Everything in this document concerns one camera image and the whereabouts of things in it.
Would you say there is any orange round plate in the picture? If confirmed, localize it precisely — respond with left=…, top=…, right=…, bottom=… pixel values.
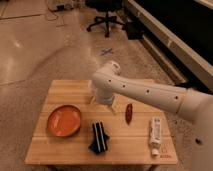
left=47, top=105, right=81, bottom=137

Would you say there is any dark red pepper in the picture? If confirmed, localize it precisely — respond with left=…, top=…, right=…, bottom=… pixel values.
left=125, top=103, right=133, bottom=124

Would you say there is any wooden table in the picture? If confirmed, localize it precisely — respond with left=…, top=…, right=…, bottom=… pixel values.
left=25, top=80, right=178, bottom=165

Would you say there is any clear plastic cup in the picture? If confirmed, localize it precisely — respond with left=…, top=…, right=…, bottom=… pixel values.
left=90, top=96, right=97, bottom=104

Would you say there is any black office chair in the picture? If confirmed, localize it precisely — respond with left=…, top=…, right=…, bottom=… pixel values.
left=85, top=0, right=125, bottom=38

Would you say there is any white tube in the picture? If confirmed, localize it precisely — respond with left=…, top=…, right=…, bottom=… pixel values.
left=149, top=117, right=162, bottom=156

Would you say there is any long white desk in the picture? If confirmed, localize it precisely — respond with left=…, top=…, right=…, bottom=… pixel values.
left=124, top=0, right=213, bottom=95

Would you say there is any black box on floor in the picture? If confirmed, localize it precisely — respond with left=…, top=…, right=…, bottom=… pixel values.
left=126, top=22, right=144, bottom=40

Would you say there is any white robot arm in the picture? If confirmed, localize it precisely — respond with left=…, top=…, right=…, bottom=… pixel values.
left=91, top=61, right=213, bottom=171

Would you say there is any black and blue striped cloth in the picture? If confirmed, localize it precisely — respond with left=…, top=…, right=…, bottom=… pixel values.
left=89, top=122, right=109, bottom=155

